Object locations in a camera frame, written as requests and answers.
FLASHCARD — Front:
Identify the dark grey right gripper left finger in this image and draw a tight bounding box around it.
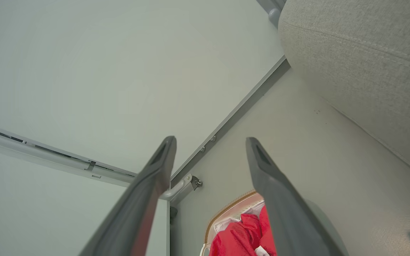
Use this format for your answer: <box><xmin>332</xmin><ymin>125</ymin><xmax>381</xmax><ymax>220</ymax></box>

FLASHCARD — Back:
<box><xmin>79</xmin><ymin>136</ymin><xmax>177</xmax><ymax>256</ymax></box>

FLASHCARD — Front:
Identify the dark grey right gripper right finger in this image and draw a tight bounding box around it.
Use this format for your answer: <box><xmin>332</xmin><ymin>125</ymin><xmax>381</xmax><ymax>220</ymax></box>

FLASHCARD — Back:
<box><xmin>246</xmin><ymin>137</ymin><xmax>349</xmax><ymax>256</ymax></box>

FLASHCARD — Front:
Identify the red white garment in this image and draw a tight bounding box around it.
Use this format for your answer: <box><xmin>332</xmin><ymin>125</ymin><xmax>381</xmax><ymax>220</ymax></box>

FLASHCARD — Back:
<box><xmin>209</xmin><ymin>206</ymin><xmax>278</xmax><ymax>256</ymax></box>

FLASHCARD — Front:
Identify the grey fabric sofa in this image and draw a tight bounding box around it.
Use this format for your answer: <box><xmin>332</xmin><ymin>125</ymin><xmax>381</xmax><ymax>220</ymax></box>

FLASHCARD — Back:
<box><xmin>278</xmin><ymin>0</ymin><xmax>410</xmax><ymax>185</ymax></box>

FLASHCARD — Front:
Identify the white laundry basket brown rim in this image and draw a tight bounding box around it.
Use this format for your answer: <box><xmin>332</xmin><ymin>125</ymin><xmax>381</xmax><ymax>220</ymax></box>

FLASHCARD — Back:
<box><xmin>200</xmin><ymin>190</ymin><xmax>266</xmax><ymax>256</ymax></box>

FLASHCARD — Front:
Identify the grey skirting strip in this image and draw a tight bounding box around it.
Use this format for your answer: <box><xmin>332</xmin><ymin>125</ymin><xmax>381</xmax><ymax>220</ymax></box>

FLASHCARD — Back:
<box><xmin>169</xmin><ymin>55</ymin><xmax>291</xmax><ymax>188</ymax></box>

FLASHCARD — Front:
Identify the round grey knob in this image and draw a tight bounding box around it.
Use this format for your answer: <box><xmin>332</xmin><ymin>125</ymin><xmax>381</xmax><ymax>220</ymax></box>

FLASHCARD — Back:
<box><xmin>267</xmin><ymin>7</ymin><xmax>282</xmax><ymax>27</ymax></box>

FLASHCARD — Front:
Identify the metal tube with bracket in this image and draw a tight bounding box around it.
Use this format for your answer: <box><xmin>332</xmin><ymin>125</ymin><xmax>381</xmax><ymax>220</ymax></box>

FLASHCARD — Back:
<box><xmin>160</xmin><ymin>174</ymin><xmax>203</xmax><ymax>202</ymax></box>

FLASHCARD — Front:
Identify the grey metal wall rail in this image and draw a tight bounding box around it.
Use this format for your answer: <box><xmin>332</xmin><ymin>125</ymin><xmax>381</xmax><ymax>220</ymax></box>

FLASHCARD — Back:
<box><xmin>0</xmin><ymin>123</ymin><xmax>137</xmax><ymax>188</ymax></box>

